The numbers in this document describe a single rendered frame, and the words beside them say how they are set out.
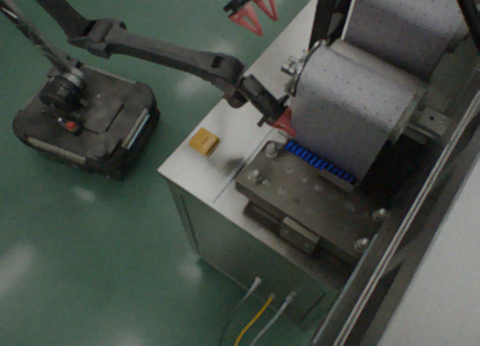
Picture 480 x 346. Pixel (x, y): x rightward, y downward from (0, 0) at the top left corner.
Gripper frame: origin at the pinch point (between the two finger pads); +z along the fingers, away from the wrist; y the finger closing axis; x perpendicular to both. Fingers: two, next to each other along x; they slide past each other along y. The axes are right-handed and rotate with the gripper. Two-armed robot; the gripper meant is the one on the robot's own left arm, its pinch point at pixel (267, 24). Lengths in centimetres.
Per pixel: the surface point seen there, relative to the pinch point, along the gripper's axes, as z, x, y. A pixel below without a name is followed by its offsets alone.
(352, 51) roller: 19.4, 3.6, -14.0
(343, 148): 35.2, 1.6, 4.4
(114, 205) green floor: 36, -144, 33
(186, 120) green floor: 33, -146, -31
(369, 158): 39.0, 7.3, 4.3
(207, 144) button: 19.6, -37.1, 15.1
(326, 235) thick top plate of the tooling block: 47, 0, 23
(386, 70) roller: 26.7, 9.7, -13.4
